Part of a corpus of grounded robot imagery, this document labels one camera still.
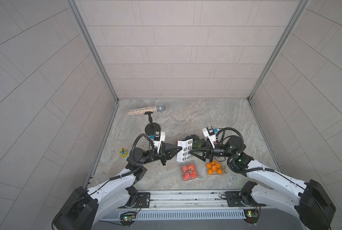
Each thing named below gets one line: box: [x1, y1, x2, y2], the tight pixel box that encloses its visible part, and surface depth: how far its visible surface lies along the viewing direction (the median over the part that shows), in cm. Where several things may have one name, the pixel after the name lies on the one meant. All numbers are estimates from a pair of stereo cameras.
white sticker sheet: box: [176, 138, 193, 162], surface depth 64 cm
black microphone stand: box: [144, 111, 161, 137], surface depth 98 cm
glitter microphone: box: [127, 103, 167, 116], surface depth 83 cm
